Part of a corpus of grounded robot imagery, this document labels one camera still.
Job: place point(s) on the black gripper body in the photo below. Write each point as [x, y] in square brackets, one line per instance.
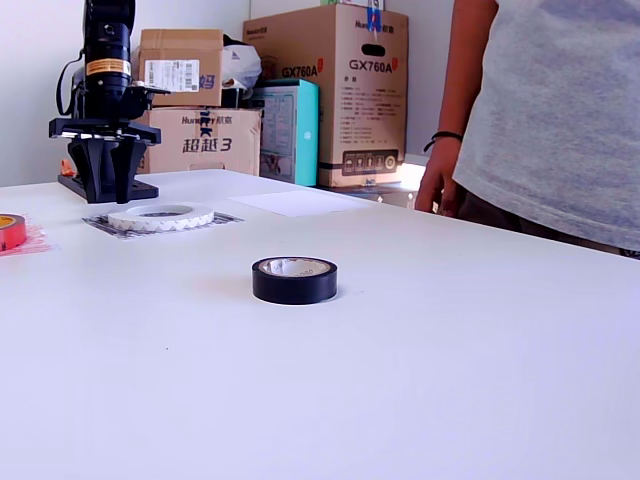
[107, 107]

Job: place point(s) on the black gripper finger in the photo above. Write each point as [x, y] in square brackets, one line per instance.
[126, 170]
[92, 170]

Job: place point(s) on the wide white tape roll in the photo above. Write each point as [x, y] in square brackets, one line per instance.
[160, 223]

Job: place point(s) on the red tape roll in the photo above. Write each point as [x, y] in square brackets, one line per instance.
[12, 235]

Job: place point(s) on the small black tape roll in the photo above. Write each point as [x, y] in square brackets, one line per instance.
[295, 290]

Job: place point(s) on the person's right forearm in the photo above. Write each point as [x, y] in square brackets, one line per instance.
[465, 65]

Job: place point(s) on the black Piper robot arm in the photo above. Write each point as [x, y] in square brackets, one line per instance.
[107, 40]

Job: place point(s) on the person's right hand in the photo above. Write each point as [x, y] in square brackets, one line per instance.
[440, 185]

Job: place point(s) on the orange clamp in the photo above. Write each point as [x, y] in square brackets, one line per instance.
[66, 167]

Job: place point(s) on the black scribbled paper sheet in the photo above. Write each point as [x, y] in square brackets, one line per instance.
[95, 224]

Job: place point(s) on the cardboard box with Chinese print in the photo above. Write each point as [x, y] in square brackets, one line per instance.
[200, 145]

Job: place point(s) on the small cardboard box shipping label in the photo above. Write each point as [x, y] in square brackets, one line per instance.
[165, 45]

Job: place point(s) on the red scribbled paper sheet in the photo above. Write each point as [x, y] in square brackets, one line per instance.
[39, 241]

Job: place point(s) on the white plastic bag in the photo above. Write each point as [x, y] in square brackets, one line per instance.
[240, 60]

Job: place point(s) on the teal cardboard box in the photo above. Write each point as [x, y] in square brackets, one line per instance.
[290, 130]

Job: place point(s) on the plain white paper sheet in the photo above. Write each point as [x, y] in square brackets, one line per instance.
[300, 204]

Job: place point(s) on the tall GX760A cardboard box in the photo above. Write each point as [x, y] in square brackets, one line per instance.
[360, 100]

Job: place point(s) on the khaki trousers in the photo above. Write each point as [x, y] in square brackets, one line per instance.
[500, 215]

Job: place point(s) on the grey t-shirt torso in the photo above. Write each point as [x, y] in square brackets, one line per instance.
[550, 100]

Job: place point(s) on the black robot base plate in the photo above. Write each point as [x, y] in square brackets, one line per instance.
[147, 191]

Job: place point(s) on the camera board on black bracket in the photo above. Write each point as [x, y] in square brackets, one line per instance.
[155, 89]

